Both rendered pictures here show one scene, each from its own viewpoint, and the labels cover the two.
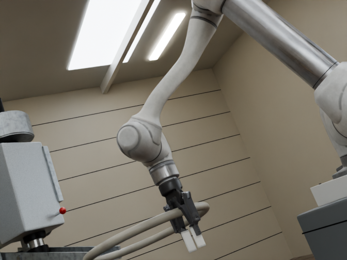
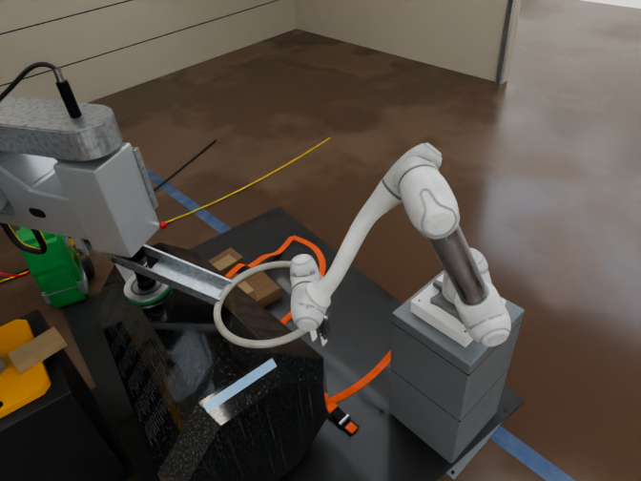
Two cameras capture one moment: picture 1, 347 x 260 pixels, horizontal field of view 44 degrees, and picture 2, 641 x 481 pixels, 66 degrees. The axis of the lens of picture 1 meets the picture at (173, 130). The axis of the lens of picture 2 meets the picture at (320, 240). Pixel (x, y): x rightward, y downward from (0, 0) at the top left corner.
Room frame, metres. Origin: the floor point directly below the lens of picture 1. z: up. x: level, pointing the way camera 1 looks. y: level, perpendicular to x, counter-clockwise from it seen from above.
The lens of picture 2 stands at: (0.13, 0.25, 2.41)
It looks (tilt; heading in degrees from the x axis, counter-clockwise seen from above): 40 degrees down; 350
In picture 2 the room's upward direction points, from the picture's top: 6 degrees counter-clockwise
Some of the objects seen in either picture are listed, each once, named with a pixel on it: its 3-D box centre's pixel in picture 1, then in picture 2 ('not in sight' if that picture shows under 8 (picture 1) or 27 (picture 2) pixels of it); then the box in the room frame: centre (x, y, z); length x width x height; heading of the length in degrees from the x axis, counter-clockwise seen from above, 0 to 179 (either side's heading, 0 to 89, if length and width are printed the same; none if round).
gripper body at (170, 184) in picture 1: (173, 194); not in sight; (1.41, 0.08, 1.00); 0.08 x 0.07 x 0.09; 42
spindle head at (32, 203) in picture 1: (13, 199); (96, 198); (1.99, 0.83, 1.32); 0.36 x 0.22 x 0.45; 57
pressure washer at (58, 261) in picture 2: not in sight; (45, 244); (3.05, 1.59, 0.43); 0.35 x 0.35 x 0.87; 8
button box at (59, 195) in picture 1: (48, 176); (138, 177); (2.00, 0.64, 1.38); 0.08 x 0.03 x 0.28; 57
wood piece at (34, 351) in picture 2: not in sight; (37, 349); (1.73, 1.23, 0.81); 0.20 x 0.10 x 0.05; 121
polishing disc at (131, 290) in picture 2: not in sight; (147, 284); (1.94, 0.76, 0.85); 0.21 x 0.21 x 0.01
